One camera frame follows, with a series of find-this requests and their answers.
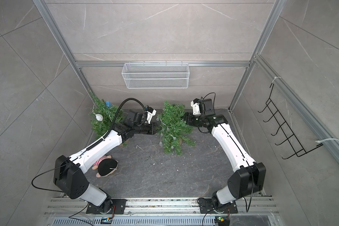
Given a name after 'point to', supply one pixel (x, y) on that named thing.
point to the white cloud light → (99, 117)
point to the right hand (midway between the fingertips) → (186, 118)
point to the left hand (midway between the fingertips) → (163, 126)
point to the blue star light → (108, 104)
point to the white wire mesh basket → (155, 76)
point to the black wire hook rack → (291, 140)
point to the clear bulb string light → (166, 129)
